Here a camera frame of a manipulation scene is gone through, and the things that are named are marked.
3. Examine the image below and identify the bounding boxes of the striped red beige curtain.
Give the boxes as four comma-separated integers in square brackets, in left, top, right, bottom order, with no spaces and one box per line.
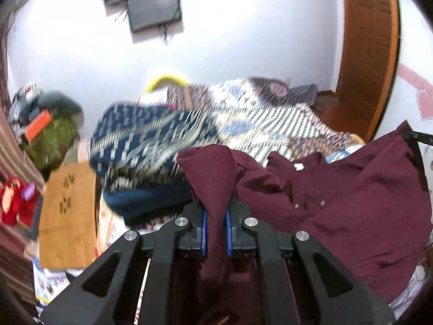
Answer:
[1,21,40,306]

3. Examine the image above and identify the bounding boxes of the wooden lap desk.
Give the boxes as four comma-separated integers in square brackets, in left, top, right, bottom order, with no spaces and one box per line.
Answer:
[38,162,97,270]

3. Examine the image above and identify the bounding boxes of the patchwork patterned bedspread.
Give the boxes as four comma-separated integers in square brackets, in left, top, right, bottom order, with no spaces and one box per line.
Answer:
[135,76,366,168]

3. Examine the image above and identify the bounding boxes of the red plush toy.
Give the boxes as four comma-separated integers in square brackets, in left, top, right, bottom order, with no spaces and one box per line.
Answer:
[1,178,40,229]

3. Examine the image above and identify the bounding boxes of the green patterned cloth pile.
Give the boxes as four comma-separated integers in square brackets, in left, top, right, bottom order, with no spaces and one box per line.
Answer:
[25,117,78,171]

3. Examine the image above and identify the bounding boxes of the small black wall monitor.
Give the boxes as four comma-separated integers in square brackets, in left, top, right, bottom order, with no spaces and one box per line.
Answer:
[126,0,182,32]

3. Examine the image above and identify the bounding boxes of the dark grey bag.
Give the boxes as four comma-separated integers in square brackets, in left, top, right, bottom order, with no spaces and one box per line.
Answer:
[289,84,319,106]

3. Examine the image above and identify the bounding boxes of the orange box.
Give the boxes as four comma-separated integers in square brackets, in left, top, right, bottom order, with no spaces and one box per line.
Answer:
[24,109,52,142]

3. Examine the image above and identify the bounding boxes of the white sliding heart door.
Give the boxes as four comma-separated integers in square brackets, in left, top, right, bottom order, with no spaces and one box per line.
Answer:
[375,0,432,138]

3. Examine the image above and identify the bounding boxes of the brown wooden wardrobe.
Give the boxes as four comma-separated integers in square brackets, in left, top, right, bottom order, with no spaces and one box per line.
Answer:
[315,0,400,142]

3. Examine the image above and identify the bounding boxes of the yellow round object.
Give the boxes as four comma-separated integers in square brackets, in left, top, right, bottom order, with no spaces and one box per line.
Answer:
[145,75,189,94]

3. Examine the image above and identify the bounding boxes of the maroon button shirt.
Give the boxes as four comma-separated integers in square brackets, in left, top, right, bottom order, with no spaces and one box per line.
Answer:
[177,122,432,324]

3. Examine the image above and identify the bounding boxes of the navy patterned folded clothes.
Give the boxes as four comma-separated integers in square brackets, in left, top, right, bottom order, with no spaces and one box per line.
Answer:
[90,103,220,224]

